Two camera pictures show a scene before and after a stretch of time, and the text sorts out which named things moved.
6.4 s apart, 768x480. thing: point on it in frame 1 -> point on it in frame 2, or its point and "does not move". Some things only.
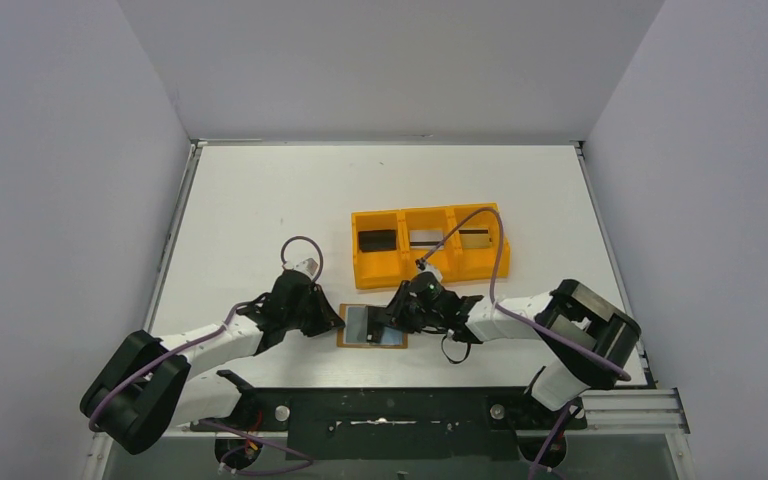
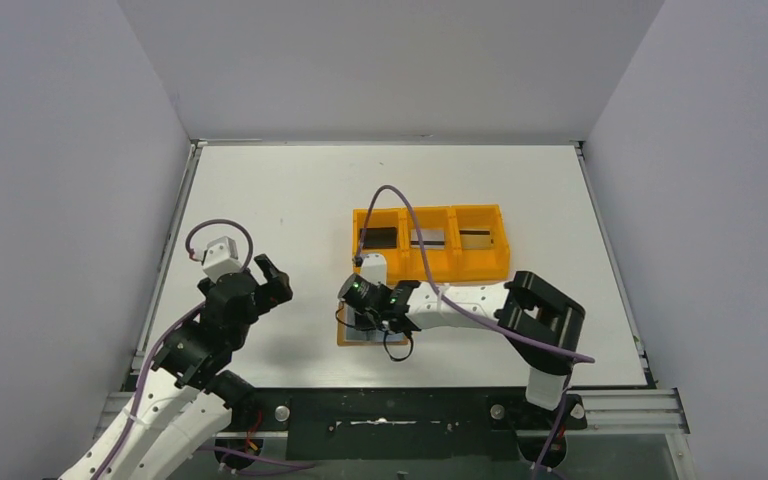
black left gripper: x=314 y=307 -> x=259 y=288
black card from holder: x=377 y=240 does not move
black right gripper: x=396 y=314 -> x=371 y=317
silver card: x=426 y=239 does not move
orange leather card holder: x=369 y=326 does not move
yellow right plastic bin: x=479 y=264 does not move
